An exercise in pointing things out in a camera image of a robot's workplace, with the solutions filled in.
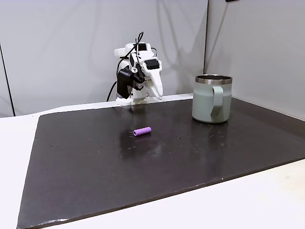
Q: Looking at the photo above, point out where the black table mat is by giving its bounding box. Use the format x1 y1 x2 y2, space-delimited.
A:
16 96 305 229

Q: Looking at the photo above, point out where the pale green steel-rimmed mug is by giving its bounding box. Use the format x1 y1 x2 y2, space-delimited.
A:
192 74 234 124

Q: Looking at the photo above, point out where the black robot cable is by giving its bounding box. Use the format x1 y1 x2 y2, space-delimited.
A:
106 81 118 102

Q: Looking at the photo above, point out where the purple pen grip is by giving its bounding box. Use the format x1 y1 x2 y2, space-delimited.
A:
132 126 153 138

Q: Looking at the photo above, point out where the black camera box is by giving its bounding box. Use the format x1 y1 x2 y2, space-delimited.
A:
117 67 134 99

